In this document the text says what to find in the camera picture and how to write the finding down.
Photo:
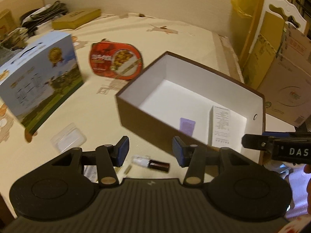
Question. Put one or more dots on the lavender flat card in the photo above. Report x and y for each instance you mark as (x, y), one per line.
(187, 126)

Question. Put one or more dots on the white printed carton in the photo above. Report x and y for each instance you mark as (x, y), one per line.
(220, 126)

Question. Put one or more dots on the light wooden headboard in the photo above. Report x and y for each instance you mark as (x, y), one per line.
(21, 0)

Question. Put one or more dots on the olive flat gift box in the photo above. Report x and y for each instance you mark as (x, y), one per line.
(75, 18)

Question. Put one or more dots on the person's right hand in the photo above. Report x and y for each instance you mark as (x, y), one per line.
(308, 170)

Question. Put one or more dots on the flat leaning cardboard sheet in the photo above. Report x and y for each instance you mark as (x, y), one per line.
(264, 48)

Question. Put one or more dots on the white paper leaflet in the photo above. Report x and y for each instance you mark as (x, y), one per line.
(90, 174)

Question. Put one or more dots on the clear plastic case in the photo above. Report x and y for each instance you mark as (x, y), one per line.
(68, 138)

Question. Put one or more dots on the yellow plastic bag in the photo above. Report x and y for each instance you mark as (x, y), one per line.
(245, 2)

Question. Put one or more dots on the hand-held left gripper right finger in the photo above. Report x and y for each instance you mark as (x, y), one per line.
(176, 150)

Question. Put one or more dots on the small tan stick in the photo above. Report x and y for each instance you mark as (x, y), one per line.
(128, 169)

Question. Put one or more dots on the dark printed pouch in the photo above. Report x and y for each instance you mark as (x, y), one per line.
(13, 40)

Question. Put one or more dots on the brown box with white inside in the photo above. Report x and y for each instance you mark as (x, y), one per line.
(136, 112)

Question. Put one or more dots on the white carved headboard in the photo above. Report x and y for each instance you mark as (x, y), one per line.
(279, 4)

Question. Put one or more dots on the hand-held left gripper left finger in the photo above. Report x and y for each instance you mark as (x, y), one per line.
(122, 148)

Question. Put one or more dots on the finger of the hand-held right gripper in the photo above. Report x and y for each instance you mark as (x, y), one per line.
(274, 133)
(257, 142)

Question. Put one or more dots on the blue milk carton box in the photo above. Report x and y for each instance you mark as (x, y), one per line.
(36, 77)

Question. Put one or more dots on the large printed cardboard box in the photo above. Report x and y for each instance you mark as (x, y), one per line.
(289, 77)

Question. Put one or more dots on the cream printed tablecloth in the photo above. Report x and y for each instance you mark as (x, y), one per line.
(170, 36)

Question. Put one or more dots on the red instant meal bowl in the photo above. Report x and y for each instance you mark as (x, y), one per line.
(114, 60)

